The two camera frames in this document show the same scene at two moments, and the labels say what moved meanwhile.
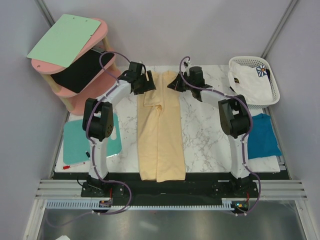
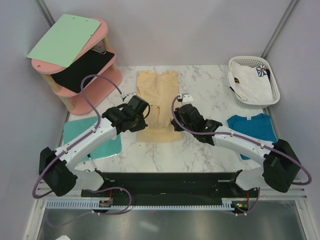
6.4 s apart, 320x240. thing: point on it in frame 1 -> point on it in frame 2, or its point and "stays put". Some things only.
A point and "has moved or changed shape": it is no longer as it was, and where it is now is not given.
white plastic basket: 255,61 stays put
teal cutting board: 76,143 stays put
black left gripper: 149,86 -> 141,126
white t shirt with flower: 253,83 stays put
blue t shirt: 262,140 stays put
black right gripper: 175,84 -> 176,114
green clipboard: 61,45 stays put
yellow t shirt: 161,136 has moved or changed shape
